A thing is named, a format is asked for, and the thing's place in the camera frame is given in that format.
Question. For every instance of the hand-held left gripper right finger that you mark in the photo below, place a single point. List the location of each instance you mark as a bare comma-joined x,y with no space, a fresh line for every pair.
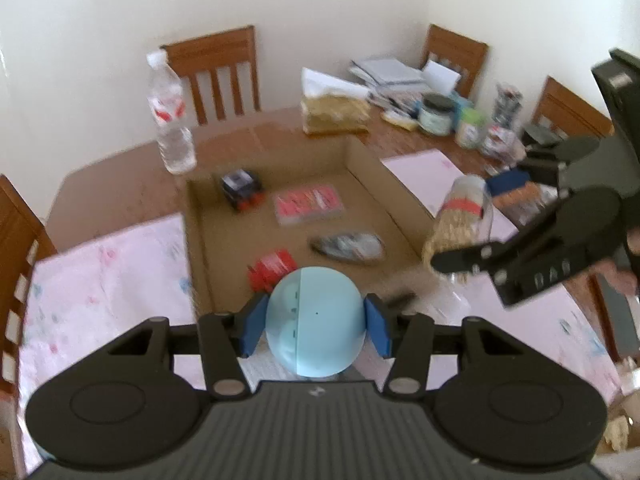
377,327

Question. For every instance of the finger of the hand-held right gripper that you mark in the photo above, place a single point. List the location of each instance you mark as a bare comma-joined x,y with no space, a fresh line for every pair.
465,260
507,181

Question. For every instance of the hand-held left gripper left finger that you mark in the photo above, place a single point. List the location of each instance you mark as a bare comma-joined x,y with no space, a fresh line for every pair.
252,324

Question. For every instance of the clear bottle of yellow capsules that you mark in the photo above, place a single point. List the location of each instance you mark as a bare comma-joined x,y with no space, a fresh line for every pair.
452,230

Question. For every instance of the red toy train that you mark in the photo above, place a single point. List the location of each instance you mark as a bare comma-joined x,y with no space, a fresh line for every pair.
272,267

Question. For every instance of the light blue round toy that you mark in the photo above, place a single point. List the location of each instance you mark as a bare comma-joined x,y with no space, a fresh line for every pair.
315,320

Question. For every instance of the cardboard box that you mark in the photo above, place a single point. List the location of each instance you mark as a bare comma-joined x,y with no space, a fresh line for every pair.
220,260

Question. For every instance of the correction tape dispenser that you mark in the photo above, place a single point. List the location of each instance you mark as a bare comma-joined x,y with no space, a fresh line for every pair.
347,246

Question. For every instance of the red card packet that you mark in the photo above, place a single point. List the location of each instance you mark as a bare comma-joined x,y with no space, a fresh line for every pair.
307,205

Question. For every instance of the grey toy block car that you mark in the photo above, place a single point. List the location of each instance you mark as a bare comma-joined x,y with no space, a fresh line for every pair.
240,187

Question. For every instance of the person's right hand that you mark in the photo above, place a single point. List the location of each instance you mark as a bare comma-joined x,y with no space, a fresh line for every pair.
633,247

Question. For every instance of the small green jar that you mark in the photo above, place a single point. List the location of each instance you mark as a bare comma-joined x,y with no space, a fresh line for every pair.
470,130

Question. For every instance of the clear pen holder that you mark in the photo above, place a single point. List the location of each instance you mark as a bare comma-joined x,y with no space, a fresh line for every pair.
507,102

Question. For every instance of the dark-lidded glass jar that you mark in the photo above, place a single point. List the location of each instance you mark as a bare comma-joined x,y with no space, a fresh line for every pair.
436,115

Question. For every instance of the wooden chair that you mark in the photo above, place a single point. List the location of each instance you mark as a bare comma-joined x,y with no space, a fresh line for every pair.
460,47
20,230
215,50
575,110

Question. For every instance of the yellow and white packet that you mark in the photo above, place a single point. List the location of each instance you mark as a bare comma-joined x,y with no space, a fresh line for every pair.
400,119

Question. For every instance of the pink floral tablecloth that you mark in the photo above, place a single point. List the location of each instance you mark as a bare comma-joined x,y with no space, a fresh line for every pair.
100,280

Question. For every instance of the stack of papers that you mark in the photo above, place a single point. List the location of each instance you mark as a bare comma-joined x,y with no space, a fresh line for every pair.
387,75

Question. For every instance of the golden snack bag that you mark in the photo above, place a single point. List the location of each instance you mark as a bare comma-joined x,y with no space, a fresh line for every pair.
332,107

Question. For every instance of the clear water bottle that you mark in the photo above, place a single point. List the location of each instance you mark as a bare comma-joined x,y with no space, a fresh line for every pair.
172,130

